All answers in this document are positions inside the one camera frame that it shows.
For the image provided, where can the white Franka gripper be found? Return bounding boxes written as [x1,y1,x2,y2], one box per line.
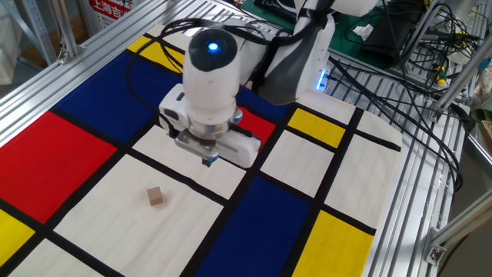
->
[158,83,263,169]

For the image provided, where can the small wooden block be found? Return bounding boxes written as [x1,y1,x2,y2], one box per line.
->
[146,186,165,207]

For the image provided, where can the Mondrian pattern cloth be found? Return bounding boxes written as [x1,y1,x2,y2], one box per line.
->
[0,22,404,277]

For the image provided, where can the green mat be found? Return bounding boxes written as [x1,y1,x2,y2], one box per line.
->
[238,0,411,71]

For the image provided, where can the crumpled white paper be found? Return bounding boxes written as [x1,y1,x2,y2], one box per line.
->
[352,23,375,42]

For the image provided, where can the black pouch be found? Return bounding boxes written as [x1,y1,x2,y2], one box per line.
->
[361,10,422,67]

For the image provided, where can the red white sign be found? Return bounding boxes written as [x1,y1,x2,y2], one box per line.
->
[81,0,135,30]

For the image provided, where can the yellow green screwdriver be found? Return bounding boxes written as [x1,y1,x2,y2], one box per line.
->
[433,65,448,87]

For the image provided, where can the tangled black cables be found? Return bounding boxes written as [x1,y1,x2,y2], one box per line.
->
[326,0,484,194]

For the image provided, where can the aluminium beam with bracket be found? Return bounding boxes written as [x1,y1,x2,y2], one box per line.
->
[421,188,492,267]

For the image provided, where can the aluminium frame post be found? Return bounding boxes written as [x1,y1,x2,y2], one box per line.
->
[431,36,492,117]

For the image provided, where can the perforated steel rack post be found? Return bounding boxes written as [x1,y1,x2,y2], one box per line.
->
[0,0,59,67]

